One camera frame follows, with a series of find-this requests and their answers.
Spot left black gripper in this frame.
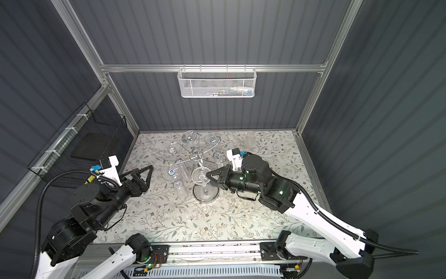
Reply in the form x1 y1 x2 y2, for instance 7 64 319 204
93 164 152 230

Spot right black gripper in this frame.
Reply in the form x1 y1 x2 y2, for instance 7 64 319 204
205 163 261 195

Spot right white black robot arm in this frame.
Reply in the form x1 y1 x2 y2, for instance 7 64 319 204
206 153 375 279

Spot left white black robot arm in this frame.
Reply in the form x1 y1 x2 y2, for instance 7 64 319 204
30 165 154 279

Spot chrome wine glass rack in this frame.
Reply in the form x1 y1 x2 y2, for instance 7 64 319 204
174 134 227 205

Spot floral table mat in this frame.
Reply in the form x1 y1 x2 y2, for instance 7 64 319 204
94 131 320 244

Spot yellow black striped tool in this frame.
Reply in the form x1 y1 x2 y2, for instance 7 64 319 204
85 175 96 184

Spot items in white basket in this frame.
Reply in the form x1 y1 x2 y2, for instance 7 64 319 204
204 87 254 97

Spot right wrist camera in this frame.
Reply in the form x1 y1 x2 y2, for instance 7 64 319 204
226 148 246 172

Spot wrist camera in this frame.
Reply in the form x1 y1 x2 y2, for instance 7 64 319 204
226 148 246 172
91 155 122 187

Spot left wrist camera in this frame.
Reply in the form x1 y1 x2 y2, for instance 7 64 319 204
91 155 122 187

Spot black wire basket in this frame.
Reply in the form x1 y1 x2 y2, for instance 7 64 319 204
27 98 134 183

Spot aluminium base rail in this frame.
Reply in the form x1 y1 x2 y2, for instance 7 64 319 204
69 239 353 279

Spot white wire mesh basket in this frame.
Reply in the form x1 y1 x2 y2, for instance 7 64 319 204
177 69 257 98

